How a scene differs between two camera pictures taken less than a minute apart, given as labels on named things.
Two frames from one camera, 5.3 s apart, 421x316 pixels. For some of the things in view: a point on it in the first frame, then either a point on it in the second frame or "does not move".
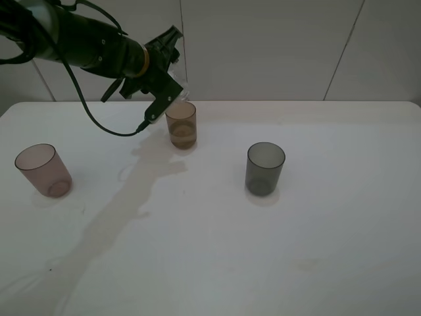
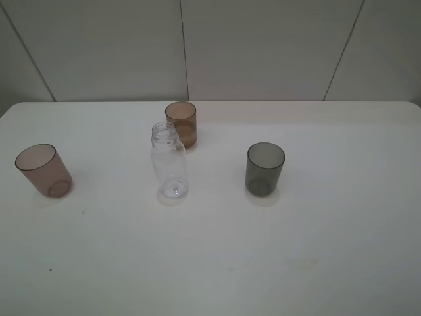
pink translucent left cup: [43, 165] does not move
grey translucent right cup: [264, 164] does not move
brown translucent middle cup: [181, 117] does not move
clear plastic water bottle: [175, 72] to [168, 160]
